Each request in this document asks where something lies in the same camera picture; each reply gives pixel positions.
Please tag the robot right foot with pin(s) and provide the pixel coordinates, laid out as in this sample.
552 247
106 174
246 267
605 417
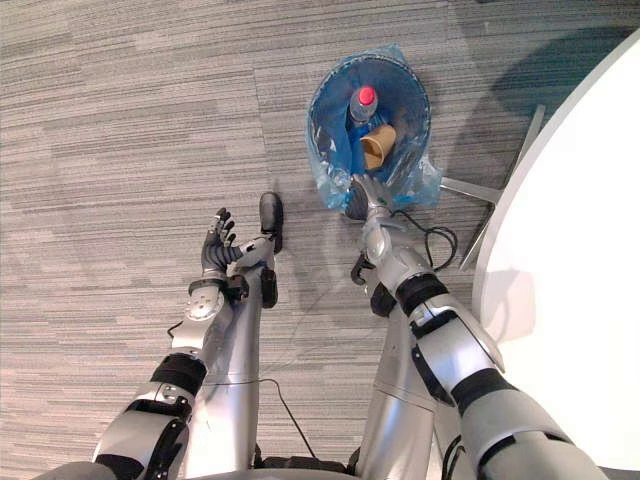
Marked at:
356 209

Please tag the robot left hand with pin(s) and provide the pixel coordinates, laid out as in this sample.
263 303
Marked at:
216 252

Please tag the robot right leg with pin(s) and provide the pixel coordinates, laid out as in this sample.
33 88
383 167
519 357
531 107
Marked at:
395 415

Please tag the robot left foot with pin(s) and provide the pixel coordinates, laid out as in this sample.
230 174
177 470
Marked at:
271 215

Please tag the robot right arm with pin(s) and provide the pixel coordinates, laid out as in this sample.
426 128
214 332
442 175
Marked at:
450 345

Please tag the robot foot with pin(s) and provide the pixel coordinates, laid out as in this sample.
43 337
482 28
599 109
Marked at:
271 215
356 209

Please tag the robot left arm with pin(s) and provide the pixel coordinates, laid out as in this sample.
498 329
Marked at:
165 400

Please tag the small black trash bin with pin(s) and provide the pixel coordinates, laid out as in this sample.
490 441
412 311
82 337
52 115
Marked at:
422 107

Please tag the white round table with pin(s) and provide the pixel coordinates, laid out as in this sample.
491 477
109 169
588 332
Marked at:
575 250

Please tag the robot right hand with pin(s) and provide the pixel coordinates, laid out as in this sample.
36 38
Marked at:
364 187

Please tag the grey robot torso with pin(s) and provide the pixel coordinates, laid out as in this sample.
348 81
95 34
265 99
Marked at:
280 467

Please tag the brown paper cup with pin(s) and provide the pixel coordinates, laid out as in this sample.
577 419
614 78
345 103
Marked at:
377 145

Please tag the clear bottle with red cap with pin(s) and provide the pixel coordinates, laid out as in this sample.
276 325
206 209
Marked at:
364 102

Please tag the blue plastic trash bag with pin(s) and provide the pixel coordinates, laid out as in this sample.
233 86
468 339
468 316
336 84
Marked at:
330 150

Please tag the grey metal table base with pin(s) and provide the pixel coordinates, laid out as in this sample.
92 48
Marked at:
505 185

